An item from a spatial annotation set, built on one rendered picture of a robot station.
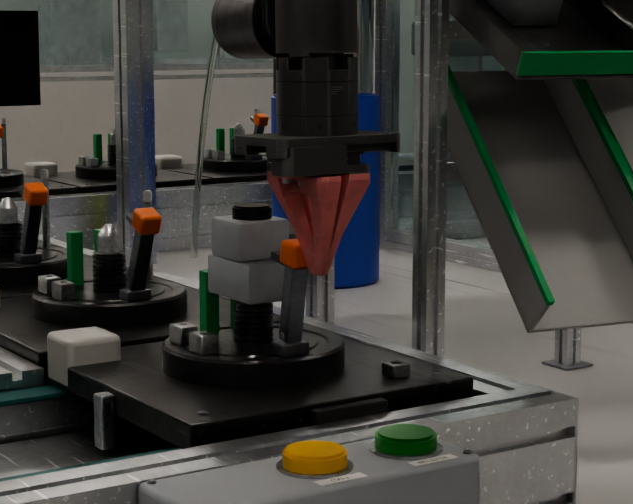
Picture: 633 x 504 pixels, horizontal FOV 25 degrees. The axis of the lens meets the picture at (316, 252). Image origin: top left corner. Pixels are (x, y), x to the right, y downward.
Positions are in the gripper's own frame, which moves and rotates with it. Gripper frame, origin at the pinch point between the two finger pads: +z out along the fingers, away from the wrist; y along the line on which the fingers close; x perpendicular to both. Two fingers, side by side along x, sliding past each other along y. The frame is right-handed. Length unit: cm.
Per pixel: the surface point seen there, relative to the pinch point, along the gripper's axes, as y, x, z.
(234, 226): 2.3, -7.8, -2.0
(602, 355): -59, -31, 20
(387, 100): -87, -109, -6
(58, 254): -5, -58, 6
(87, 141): -365, -828, 47
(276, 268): -0.1, -5.8, 1.1
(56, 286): 5.8, -32.8, 5.4
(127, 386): 11.0, -8.8, 9.1
